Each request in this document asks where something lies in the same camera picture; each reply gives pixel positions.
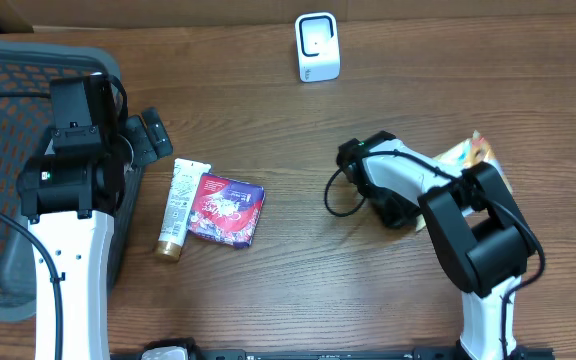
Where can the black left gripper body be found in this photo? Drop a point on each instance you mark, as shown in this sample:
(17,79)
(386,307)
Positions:
(147,146)

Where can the white gold-capped tube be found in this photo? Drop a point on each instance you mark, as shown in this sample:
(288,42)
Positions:
(184,185)

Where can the red purple snack packet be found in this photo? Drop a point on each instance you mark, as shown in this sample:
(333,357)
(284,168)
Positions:
(226,211)

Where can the white yellow snack bag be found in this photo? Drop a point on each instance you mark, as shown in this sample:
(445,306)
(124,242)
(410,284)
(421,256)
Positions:
(465,154)

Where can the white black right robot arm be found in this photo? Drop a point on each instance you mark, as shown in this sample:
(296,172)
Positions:
(480,237)

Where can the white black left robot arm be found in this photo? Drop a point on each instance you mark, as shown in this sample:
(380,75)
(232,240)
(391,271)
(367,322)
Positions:
(71,197)

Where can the white barcode scanner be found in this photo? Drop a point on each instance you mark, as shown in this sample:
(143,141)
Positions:
(318,49)

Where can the grey plastic basket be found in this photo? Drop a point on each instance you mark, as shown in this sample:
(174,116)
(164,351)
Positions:
(26,70)

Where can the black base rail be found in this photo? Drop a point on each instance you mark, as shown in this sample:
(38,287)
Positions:
(155,350)

